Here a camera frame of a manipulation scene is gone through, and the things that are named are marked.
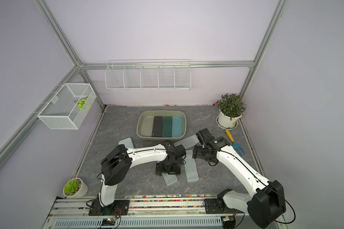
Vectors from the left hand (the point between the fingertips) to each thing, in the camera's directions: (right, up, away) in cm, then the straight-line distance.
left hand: (170, 176), depth 82 cm
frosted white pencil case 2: (+12, +3, +3) cm, 13 cm away
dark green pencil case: (-4, +26, +23) cm, 35 cm away
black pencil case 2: (0, +17, +17) cm, 24 cm away
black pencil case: (-11, +28, +23) cm, 38 cm away
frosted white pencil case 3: (+12, +17, +16) cm, 27 cm away
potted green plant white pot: (+39, +40, +10) cm, 57 cm away
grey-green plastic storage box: (-21, +31, +27) cm, 46 cm away
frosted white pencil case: (0, -1, -2) cm, 2 cm away
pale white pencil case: (-30, +17, +15) cm, 37 cm away
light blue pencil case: (+4, +28, +24) cm, 37 cm away
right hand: (+18, +13, -2) cm, 22 cm away
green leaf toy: (-51, +43, -1) cm, 67 cm away
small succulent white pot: (-48, -1, -11) cm, 49 cm away
